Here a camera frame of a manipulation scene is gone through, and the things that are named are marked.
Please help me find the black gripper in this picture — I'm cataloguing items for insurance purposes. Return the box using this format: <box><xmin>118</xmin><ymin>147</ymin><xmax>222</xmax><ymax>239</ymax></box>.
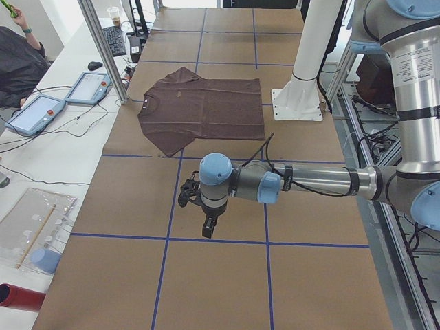
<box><xmin>202</xmin><ymin>206</ymin><xmax>223</xmax><ymax>238</ymax></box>

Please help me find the brown t-shirt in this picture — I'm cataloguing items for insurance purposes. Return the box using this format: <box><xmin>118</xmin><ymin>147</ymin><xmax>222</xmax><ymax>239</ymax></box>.
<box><xmin>137</xmin><ymin>67</ymin><xmax>265</xmax><ymax>157</ymax></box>

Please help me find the blue plastic cup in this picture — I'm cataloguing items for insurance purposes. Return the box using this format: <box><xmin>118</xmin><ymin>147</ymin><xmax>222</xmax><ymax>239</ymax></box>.
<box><xmin>30</xmin><ymin>248</ymin><xmax>61</xmax><ymax>274</ymax></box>

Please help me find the wooden stick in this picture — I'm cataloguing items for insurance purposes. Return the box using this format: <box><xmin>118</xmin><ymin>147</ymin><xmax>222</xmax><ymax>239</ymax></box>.
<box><xmin>15</xmin><ymin>204</ymin><xmax>56</xmax><ymax>269</ymax></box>

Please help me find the far blue teach pendant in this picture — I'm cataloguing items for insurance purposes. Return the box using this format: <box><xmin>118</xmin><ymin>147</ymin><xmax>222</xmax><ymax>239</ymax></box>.
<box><xmin>65</xmin><ymin>71</ymin><xmax>111</xmax><ymax>105</ymax></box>

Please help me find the blue teach pendant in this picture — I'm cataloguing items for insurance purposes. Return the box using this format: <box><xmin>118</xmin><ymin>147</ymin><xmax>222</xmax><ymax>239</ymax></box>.
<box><xmin>65</xmin><ymin>71</ymin><xmax>111</xmax><ymax>105</ymax></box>
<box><xmin>5</xmin><ymin>94</ymin><xmax>66</xmax><ymax>136</ymax></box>

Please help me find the clear plastic bag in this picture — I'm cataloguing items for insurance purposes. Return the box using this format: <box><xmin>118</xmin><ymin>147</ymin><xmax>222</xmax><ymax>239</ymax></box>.
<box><xmin>1</xmin><ymin>188</ymin><xmax>77</xmax><ymax>274</ymax></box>

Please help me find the black power adapter box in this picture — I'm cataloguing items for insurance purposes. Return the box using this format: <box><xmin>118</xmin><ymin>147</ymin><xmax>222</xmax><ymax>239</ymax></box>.
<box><xmin>129</xmin><ymin>35</ymin><xmax>142</xmax><ymax>63</ymax></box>

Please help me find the black computer mouse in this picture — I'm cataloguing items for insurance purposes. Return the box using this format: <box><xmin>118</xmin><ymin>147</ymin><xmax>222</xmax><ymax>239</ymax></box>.
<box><xmin>87</xmin><ymin>61</ymin><xmax>103</xmax><ymax>71</ymax></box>

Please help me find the near blue teach pendant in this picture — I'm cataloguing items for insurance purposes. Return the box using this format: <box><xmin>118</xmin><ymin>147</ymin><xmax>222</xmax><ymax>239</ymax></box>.
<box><xmin>5</xmin><ymin>94</ymin><xmax>66</xmax><ymax>136</ymax></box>

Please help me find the black keyboard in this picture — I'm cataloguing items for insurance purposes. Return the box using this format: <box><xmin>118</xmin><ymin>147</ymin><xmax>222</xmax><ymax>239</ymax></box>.
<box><xmin>102</xmin><ymin>26</ymin><xmax>126</xmax><ymax>57</ymax></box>

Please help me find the red cylinder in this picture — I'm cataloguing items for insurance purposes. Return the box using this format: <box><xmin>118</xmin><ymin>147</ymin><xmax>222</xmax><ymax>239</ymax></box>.
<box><xmin>1</xmin><ymin>283</ymin><xmax>45</xmax><ymax>312</ymax></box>

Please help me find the plastic drink cup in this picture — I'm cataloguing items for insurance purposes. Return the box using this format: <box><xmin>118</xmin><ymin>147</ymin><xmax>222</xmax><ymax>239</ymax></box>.
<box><xmin>107</xmin><ymin>6</ymin><xmax>121</xmax><ymax>27</ymax></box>

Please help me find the person in black jacket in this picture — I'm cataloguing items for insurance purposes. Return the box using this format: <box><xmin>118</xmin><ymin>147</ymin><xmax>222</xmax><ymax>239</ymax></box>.
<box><xmin>1</xmin><ymin>6</ymin><xmax>50</xmax><ymax>108</ymax></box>

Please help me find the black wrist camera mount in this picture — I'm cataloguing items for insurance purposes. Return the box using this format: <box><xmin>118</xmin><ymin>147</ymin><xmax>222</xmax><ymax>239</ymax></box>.
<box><xmin>178</xmin><ymin>179</ymin><xmax>202</xmax><ymax>208</ymax></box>

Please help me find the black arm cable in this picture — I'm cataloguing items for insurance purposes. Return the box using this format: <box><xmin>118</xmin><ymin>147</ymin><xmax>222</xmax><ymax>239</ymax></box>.
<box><xmin>240</xmin><ymin>132</ymin><xmax>351</xmax><ymax>197</ymax></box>

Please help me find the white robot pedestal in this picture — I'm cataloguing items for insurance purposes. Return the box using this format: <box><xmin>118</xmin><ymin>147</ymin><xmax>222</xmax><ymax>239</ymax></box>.
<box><xmin>272</xmin><ymin>0</ymin><xmax>345</xmax><ymax>122</ymax></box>

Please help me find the aluminium frame post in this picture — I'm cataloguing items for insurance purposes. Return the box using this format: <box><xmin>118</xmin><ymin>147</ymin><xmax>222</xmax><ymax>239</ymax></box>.
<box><xmin>78</xmin><ymin>0</ymin><xmax>129</xmax><ymax>105</ymax></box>

